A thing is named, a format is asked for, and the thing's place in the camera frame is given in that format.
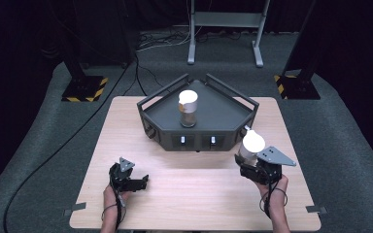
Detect right hand-held gripper black cable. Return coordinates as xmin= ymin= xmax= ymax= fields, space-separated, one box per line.
xmin=258 ymin=180 xmax=288 ymax=219

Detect person's right hand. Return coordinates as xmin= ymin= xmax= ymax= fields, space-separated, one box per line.
xmin=252 ymin=174 xmax=289 ymax=210

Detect grey metal stand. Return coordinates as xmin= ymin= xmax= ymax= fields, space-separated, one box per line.
xmin=186 ymin=0 xmax=271 ymax=69

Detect hand-held gripper black cable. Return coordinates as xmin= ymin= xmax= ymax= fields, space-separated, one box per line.
xmin=258 ymin=180 xmax=288 ymax=219
xmin=101 ymin=185 xmax=128 ymax=233

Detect person's left hand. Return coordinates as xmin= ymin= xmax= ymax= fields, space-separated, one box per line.
xmin=103 ymin=183 xmax=132 ymax=209

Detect clear jar with white lid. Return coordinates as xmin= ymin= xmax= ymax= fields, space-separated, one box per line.
xmin=178 ymin=89 xmax=199 ymax=128
xmin=237 ymin=129 xmax=267 ymax=166

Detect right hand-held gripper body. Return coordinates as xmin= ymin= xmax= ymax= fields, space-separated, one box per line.
xmin=239 ymin=146 xmax=297 ymax=186

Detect bundle of floor cables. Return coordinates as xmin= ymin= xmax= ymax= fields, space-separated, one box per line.
xmin=136 ymin=28 xmax=193 ymax=52

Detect grey tape strip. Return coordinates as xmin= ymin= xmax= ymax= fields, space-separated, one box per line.
xmin=305 ymin=204 xmax=328 ymax=216
xmin=62 ymin=202 xmax=87 ymax=217

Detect long black floor cable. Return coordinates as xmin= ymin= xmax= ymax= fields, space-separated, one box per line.
xmin=2 ymin=52 xmax=140 ymax=233

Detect dark grey corner rack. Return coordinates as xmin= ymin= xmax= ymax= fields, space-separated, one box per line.
xmin=136 ymin=73 xmax=260 ymax=153

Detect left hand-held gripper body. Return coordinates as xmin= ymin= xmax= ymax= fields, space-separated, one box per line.
xmin=111 ymin=156 xmax=138 ymax=192

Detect left hand-held gripper black cable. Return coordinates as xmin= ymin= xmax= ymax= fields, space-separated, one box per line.
xmin=101 ymin=185 xmax=128 ymax=233

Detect black stand with striped base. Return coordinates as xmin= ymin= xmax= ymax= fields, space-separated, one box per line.
xmin=56 ymin=0 xmax=109 ymax=103
xmin=273 ymin=0 xmax=322 ymax=101

